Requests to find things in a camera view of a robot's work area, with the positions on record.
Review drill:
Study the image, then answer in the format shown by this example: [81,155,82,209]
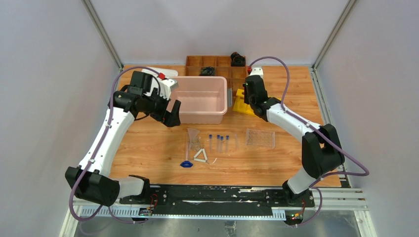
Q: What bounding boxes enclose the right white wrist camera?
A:
[248,66,264,79]

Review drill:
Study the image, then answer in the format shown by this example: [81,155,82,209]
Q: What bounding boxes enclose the blue round cap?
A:
[180,160,193,168]

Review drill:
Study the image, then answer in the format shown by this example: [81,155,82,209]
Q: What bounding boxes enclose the glass funnel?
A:
[187,128,200,143]

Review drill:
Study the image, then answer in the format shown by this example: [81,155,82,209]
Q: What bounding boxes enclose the white clay triangle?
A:
[193,148,208,163]

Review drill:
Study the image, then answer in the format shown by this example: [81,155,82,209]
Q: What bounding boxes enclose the blue capped tube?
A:
[225,135,230,153]
[209,134,212,152]
[219,136,224,153]
[216,134,221,153]

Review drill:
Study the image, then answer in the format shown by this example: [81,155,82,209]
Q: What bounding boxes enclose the pink plastic bin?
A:
[170,76,228,124]

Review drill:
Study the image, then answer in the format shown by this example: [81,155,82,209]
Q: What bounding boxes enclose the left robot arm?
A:
[65,70,181,207]

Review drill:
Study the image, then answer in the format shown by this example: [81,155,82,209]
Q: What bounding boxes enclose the black object behind tray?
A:
[230,52,246,67]

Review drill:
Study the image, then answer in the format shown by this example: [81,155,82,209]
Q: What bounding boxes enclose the yellow test tube rack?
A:
[233,89,285,121]

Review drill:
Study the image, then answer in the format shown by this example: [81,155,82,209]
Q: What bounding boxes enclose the wooden compartment tray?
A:
[185,55,248,93]

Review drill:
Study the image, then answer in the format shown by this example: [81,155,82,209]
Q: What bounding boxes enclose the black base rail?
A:
[119,184,314,217]

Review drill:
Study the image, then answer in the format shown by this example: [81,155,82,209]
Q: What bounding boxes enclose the small glass beaker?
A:
[190,137,201,152]

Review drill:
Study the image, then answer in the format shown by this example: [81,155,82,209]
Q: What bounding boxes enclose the white plastic lid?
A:
[141,67,178,78]

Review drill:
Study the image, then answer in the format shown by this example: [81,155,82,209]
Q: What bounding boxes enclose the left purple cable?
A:
[68,66,166,225]

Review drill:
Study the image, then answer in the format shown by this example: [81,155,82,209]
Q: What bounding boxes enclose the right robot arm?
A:
[243,75,345,206]

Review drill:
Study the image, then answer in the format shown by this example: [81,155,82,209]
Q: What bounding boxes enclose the black object in tray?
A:
[199,67,216,77]

